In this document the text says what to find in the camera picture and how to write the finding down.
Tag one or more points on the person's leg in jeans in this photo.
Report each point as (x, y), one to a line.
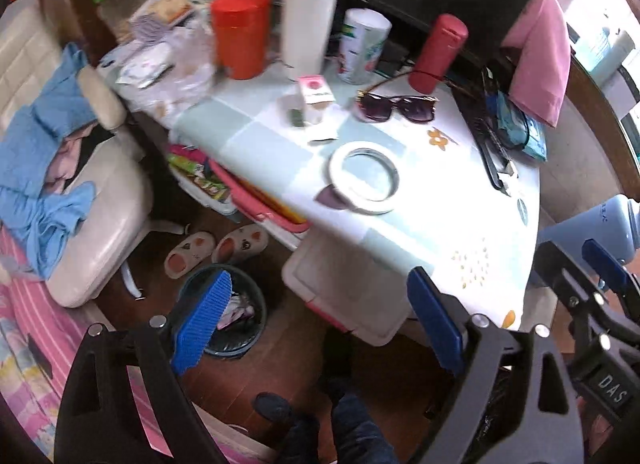
(355, 429)

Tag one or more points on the clear plastic bag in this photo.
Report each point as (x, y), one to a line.
(185, 78)

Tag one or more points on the black monitor stand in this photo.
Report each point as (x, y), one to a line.
(395, 56)

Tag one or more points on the white bottle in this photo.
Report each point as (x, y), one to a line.
(612, 61)

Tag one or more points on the red plastic cup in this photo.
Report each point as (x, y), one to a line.
(240, 38)

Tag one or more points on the pink plastic tray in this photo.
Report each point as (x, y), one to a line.
(250, 199)

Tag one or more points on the cream leather chair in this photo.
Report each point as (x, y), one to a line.
(112, 224)

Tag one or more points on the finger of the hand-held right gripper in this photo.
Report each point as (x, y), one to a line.
(562, 271)
(602, 259)

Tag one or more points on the red flip-top bottle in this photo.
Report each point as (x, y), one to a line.
(437, 53)

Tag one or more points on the purple hairbrush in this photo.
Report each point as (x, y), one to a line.
(147, 27)

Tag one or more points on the white green printed can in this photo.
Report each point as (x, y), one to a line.
(362, 48)

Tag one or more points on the white thermos flask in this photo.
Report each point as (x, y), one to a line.
(307, 28)

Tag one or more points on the light pink garment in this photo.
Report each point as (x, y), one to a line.
(67, 156)

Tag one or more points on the white carton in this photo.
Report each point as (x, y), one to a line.
(622, 93)

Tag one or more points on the white storage box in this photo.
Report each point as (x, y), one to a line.
(345, 284)

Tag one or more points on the pink cloth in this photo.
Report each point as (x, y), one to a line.
(542, 53)

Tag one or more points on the light blue water bottle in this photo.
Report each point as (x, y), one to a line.
(590, 224)

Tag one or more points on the dark round trash bin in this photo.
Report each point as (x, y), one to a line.
(245, 329)

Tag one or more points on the blue tissue pack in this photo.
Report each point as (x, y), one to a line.
(525, 136)

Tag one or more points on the brown wooden ledge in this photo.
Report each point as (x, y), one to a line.
(600, 108)

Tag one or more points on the green-lidded clear jar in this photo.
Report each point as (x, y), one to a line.
(120, 3)

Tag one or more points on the blue garment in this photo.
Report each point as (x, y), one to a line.
(45, 128)

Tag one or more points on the checkered tablecloth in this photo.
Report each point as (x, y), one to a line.
(440, 204)

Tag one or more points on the yellow snack packet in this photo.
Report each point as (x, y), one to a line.
(167, 8)

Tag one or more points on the blue ribbed bottle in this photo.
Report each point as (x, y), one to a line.
(590, 46)

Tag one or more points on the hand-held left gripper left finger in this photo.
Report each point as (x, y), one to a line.
(202, 319)

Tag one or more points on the pink striped bed sheet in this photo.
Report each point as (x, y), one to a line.
(30, 419)

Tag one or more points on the pink white small box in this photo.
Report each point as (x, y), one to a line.
(315, 88)

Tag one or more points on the black comb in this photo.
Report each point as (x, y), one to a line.
(482, 143)

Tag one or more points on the dark sunglasses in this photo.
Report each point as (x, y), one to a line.
(395, 108)

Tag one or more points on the white dotted packet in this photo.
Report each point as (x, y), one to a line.
(142, 71)

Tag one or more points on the person's dark shoe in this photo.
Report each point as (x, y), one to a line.
(272, 406)

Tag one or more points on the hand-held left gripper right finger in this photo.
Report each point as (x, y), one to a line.
(435, 319)

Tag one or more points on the green printed package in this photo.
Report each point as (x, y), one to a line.
(200, 176)

